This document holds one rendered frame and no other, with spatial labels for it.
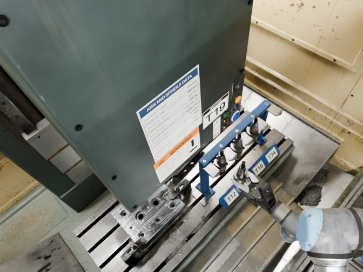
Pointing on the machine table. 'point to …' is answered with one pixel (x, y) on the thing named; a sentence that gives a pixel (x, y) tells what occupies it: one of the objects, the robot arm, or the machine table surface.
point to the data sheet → (172, 114)
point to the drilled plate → (168, 215)
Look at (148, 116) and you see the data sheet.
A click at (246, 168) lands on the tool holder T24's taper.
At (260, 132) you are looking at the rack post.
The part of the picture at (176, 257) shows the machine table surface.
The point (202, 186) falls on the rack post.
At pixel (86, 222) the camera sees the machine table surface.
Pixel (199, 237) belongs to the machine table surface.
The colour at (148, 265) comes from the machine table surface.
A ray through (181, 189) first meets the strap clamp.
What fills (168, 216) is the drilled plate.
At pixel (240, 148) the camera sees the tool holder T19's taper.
